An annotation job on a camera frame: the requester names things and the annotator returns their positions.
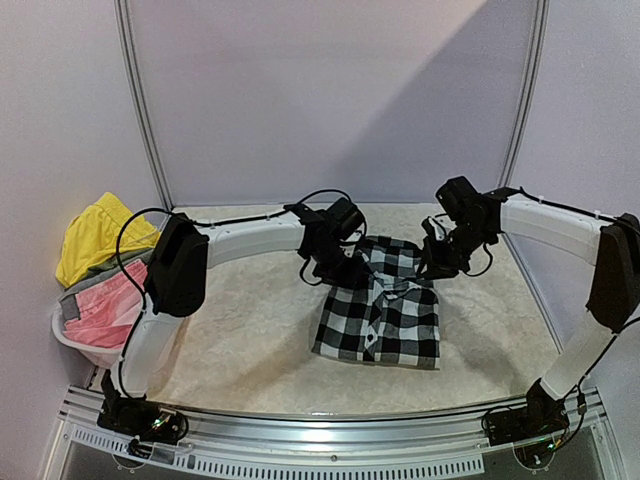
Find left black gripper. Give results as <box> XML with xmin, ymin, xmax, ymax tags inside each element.
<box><xmin>310</xmin><ymin>243</ymin><xmax>365</xmax><ymax>291</ymax></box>

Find black white plaid shirt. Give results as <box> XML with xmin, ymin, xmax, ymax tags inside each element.
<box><xmin>312</xmin><ymin>236</ymin><xmax>440</xmax><ymax>371</ymax></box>

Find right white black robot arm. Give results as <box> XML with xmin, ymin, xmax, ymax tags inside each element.
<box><xmin>419</xmin><ymin>176</ymin><xmax>639</xmax><ymax>436</ymax></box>

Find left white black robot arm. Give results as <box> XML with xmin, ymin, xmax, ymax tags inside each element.
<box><xmin>101</xmin><ymin>193</ymin><xmax>366</xmax><ymax>434</ymax></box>

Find white plastic laundry basket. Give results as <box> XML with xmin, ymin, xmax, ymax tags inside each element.
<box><xmin>51</xmin><ymin>300</ymin><xmax>141</xmax><ymax>369</ymax></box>

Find olive green garment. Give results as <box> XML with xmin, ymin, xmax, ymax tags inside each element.
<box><xmin>86</xmin><ymin>248</ymin><xmax>152</xmax><ymax>278</ymax></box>

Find pink printed garment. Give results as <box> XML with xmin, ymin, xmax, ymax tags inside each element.
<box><xmin>77</xmin><ymin>270</ymin><xmax>142</xmax><ymax>327</ymax></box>

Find yellow shorts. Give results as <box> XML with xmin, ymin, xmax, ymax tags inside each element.
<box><xmin>55</xmin><ymin>192</ymin><xmax>160</xmax><ymax>288</ymax></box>

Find grey garment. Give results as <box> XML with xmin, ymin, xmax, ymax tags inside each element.
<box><xmin>58</xmin><ymin>277</ymin><xmax>99</xmax><ymax>321</ymax></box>

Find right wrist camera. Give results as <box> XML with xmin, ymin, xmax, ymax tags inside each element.
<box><xmin>421</xmin><ymin>216</ymin><xmax>448</xmax><ymax>242</ymax></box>

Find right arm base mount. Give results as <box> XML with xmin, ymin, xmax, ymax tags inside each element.
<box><xmin>481</xmin><ymin>393</ymin><xmax>588</xmax><ymax>451</ymax></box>

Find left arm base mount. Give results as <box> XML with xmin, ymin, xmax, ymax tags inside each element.
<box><xmin>97</xmin><ymin>370</ymin><xmax>189</xmax><ymax>445</ymax></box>

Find right aluminium frame post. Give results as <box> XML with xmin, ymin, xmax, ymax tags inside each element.
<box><xmin>497</xmin><ymin>0</ymin><xmax>549</xmax><ymax>187</ymax></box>

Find aluminium frame post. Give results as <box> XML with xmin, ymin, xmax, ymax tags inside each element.
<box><xmin>113</xmin><ymin>0</ymin><xmax>175</xmax><ymax>209</ymax></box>
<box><xmin>497</xmin><ymin>0</ymin><xmax>549</xmax><ymax>187</ymax></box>

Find left aluminium frame post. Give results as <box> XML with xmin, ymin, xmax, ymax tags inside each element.
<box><xmin>113</xmin><ymin>0</ymin><xmax>175</xmax><ymax>209</ymax></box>

